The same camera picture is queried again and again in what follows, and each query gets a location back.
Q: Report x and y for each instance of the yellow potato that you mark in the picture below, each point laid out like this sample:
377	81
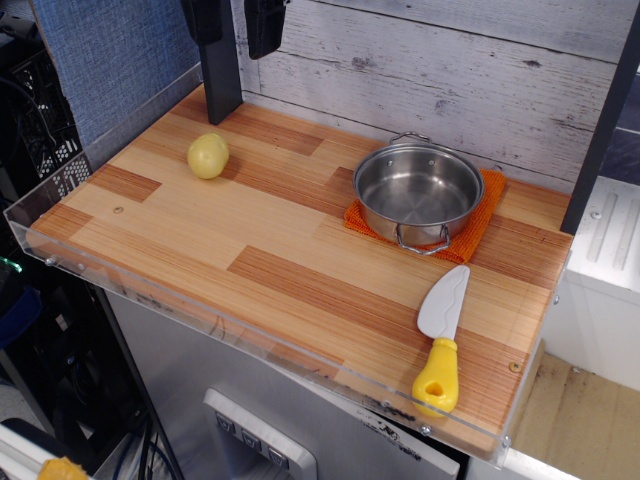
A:
207	156

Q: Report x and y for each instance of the white side cabinet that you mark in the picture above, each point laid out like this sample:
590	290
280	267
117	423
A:
593	320

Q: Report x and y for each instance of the orange folded cloth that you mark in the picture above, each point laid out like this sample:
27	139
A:
462	246

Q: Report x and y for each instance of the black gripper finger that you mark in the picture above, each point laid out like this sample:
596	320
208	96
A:
203	19
264	23

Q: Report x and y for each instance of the stainless steel pot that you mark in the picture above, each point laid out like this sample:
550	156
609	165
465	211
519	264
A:
417	194

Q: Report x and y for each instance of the dark grey post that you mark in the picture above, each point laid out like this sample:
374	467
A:
220	71
619	89

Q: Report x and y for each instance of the black plastic crate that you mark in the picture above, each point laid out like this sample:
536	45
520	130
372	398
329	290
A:
47	144

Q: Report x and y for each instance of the dark grey right post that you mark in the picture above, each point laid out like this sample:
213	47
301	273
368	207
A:
619	89

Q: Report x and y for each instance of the toy knife yellow handle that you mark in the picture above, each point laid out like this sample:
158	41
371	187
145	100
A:
436	388

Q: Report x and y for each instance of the yellow object bottom left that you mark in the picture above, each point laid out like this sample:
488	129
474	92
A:
61	469

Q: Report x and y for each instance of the silver toy fridge front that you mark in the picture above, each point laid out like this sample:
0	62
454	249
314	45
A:
229	414

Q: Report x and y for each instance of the clear acrylic table guard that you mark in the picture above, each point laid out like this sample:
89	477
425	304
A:
254	272

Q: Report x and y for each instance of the dark grey left post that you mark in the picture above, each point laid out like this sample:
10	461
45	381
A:
220	71

